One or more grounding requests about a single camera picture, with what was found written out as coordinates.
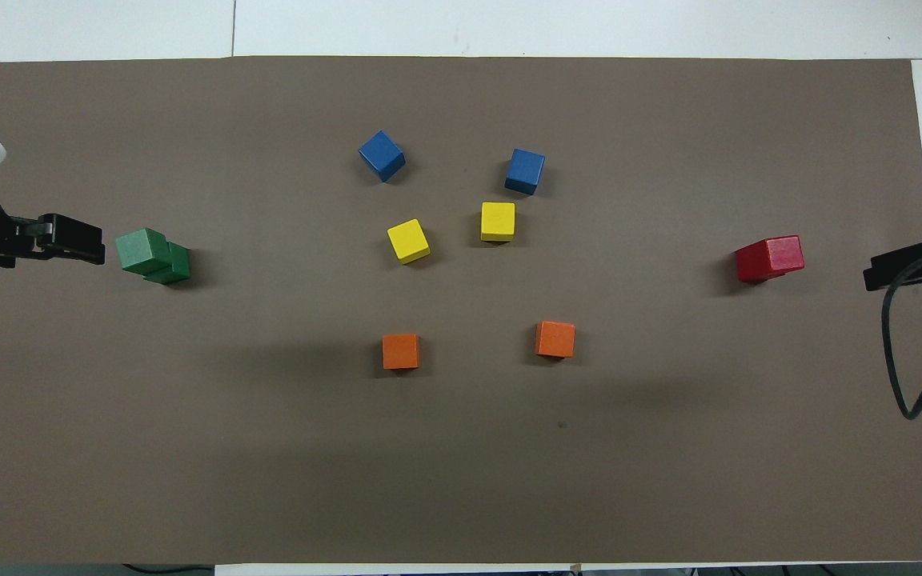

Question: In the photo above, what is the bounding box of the green wooden cube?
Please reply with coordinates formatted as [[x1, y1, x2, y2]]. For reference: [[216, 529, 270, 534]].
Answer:
[[143, 242, 192, 286], [115, 228, 172, 277]]

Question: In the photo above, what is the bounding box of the blue wooden cube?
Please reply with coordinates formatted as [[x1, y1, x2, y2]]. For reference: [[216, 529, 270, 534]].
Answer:
[[359, 130, 407, 182], [505, 148, 547, 196]]

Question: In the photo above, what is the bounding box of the yellow wooden cube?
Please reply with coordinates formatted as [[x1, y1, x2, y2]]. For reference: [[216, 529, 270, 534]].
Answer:
[[480, 202, 516, 242], [387, 218, 431, 265]]

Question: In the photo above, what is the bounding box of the orange wooden cube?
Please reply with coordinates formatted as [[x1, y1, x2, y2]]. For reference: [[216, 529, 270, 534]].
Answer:
[[535, 321, 576, 358], [383, 334, 421, 370]]

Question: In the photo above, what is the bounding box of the brown table mat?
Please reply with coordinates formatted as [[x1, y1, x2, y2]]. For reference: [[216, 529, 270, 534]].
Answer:
[[0, 54, 922, 566]]

